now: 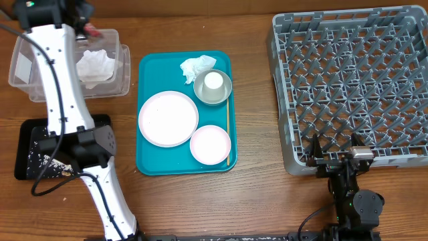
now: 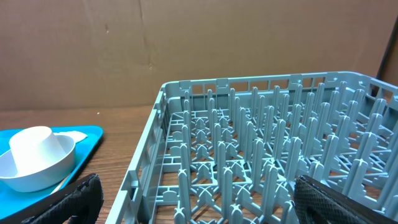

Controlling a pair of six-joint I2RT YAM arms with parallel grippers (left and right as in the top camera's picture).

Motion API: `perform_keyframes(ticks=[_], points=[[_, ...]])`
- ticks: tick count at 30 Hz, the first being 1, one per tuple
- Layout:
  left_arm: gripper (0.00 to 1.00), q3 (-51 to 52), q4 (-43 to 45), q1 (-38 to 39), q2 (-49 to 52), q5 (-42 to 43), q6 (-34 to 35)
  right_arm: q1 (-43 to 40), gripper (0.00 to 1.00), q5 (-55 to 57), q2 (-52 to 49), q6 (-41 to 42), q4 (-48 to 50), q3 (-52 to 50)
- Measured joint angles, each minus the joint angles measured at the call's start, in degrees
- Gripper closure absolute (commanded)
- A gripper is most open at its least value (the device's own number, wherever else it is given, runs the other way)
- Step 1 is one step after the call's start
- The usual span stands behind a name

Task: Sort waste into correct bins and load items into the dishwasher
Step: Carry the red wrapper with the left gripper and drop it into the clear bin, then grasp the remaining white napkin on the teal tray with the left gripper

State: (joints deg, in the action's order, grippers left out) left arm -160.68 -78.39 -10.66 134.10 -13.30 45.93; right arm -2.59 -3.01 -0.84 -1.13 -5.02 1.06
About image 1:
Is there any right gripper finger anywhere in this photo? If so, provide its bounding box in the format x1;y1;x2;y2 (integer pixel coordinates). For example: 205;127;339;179
309;134;324;160
350;133;365;147

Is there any red snack wrapper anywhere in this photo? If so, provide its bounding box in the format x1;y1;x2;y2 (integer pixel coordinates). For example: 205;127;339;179
84;23;102;38

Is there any white napkin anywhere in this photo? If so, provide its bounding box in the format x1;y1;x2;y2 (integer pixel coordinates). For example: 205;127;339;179
76;50;115;89

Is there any white tissue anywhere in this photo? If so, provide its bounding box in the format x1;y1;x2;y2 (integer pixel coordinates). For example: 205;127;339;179
180;55;217;84

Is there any large white plate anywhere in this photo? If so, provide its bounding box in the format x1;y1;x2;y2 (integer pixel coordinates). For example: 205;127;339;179
138;91;199;148

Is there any pile of white rice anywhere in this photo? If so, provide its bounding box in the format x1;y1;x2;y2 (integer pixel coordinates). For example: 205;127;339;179
26;151;74;177

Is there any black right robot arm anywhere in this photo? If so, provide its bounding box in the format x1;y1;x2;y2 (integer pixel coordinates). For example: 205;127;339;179
297;133;385;241

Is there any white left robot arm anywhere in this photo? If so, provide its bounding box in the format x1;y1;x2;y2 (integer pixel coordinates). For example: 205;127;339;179
13;0;144;240

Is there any clear plastic bin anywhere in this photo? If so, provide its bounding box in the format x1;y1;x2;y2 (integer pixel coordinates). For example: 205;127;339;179
9;29;130;102

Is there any grey dish rack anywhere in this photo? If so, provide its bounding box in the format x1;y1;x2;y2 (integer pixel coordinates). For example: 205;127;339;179
267;5;427;175

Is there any teal serving tray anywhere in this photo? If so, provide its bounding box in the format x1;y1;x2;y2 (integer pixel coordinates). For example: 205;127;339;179
136;50;238;176

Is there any wooden chopstick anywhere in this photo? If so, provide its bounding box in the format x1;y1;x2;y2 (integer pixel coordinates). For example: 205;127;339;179
226;98;231;166

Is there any small white plate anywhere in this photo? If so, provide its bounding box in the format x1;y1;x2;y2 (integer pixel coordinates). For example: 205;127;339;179
190;125;231;165

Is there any white paper cup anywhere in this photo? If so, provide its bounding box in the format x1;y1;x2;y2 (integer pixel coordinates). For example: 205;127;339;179
202;72;224;102

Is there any grey bowl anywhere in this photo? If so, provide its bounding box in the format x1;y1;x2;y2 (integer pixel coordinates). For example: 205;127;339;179
193;70;233;105

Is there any black tray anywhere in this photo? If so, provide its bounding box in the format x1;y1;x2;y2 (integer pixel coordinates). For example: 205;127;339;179
13;113;112;181

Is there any small brown food scrap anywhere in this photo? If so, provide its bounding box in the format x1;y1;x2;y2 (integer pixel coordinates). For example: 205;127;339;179
62;171;72;177

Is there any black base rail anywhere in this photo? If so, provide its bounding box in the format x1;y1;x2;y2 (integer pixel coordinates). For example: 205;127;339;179
128;232;322;241

